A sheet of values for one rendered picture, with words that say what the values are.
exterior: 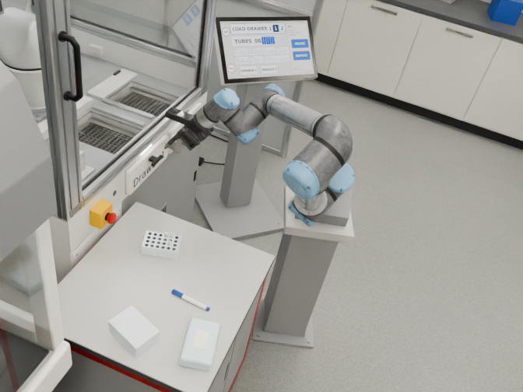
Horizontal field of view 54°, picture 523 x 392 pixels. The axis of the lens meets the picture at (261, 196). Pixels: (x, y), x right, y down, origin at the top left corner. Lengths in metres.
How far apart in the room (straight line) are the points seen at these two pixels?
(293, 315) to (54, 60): 1.62
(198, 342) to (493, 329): 1.98
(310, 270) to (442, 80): 2.75
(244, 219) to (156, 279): 1.41
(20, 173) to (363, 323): 2.15
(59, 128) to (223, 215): 1.76
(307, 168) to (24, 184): 0.74
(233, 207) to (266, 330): 0.89
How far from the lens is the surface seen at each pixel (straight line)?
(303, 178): 1.40
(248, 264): 1.85
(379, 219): 3.45
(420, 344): 2.87
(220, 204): 3.16
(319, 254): 2.19
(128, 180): 1.93
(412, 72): 4.64
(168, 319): 1.67
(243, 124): 1.73
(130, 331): 1.58
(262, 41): 2.60
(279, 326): 2.57
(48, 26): 1.35
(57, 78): 1.42
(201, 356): 1.55
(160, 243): 1.83
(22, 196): 1.00
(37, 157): 1.00
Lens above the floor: 2.11
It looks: 39 degrees down
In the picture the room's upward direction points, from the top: 13 degrees clockwise
